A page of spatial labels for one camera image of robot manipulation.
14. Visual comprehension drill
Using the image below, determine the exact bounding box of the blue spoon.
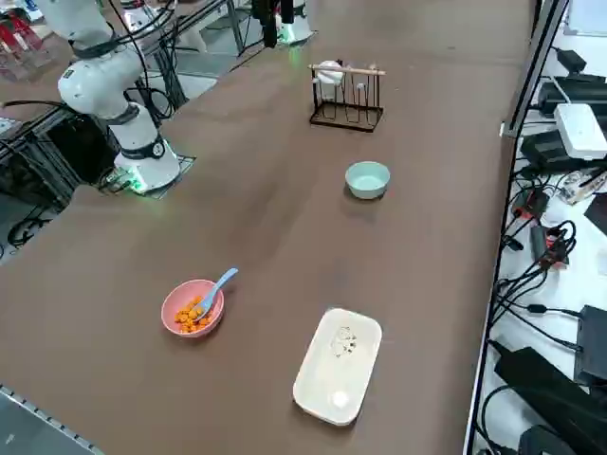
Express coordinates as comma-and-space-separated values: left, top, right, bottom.
193, 267, 240, 324

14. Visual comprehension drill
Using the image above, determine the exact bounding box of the orange popcorn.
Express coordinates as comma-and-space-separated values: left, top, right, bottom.
172, 295, 212, 333

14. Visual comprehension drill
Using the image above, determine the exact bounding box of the green bowl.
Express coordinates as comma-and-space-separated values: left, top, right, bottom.
344, 160, 392, 201

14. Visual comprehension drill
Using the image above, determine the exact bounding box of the pink bowl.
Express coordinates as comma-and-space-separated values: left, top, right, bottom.
160, 279, 226, 337

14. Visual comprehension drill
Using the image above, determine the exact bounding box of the white smiley mug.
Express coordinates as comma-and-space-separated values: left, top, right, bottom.
316, 60, 346, 101

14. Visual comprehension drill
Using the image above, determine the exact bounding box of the black power adapter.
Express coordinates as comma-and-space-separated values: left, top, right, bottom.
520, 130, 587, 173
572, 304, 607, 388

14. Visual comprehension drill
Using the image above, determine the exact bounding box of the white rectangular plate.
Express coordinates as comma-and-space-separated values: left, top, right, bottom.
291, 307, 384, 428

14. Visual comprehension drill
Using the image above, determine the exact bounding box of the long black device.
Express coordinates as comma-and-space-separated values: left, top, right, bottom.
494, 347, 597, 430

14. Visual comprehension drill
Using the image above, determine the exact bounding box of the black wire cup rack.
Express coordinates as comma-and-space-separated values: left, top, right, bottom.
308, 61, 386, 135

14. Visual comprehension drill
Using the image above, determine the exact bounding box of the black equipment frame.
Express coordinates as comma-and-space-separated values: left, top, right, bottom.
0, 111, 120, 214

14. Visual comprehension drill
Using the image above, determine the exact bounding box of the aluminium frame post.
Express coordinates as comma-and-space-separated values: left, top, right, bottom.
500, 0, 570, 139

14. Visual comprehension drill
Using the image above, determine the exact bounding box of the aluminium table rail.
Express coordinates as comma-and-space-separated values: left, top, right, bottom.
0, 382, 103, 455

